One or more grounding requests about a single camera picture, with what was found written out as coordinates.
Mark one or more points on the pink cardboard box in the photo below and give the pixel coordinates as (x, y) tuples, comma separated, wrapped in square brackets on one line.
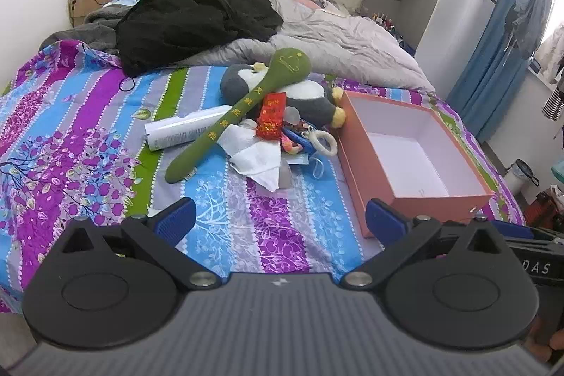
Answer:
[(404, 155)]

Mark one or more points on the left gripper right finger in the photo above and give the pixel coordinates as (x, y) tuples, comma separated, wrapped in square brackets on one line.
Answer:
[(405, 278)]

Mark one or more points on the green plush massage hammer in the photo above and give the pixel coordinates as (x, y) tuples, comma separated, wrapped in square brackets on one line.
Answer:
[(287, 66)]

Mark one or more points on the grey duvet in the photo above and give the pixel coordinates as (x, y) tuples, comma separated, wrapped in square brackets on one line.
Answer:
[(347, 46)]

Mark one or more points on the blue plastic snack bag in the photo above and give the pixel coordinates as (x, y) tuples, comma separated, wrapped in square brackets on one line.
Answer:
[(298, 139)]

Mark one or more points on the grey white penguin plush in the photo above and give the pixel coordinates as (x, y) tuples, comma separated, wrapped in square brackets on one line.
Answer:
[(315, 103)]

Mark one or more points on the light blue face mask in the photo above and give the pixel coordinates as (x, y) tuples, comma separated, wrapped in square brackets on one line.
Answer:
[(313, 162)]

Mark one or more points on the blue curtain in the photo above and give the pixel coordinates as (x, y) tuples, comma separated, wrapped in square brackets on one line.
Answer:
[(478, 95)]

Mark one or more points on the black jacket on bed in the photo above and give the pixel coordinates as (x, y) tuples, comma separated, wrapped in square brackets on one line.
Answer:
[(157, 33)]

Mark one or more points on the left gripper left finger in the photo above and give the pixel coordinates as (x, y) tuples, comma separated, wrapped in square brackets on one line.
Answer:
[(106, 286)]

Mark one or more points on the white waste bin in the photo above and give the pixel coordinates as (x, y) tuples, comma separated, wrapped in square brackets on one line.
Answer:
[(518, 175)]

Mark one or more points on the red suitcase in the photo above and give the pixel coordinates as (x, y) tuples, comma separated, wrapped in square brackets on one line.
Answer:
[(543, 213)]

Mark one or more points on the colourful striped bed sheet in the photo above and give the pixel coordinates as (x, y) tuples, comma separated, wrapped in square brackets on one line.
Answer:
[(73, 144)]

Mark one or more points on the white cylindrical bottle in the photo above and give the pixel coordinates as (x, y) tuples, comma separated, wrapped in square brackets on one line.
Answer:
[(177, 130)]

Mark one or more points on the red foil tea packet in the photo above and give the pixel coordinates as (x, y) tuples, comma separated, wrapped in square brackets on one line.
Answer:
[(271, 117)]

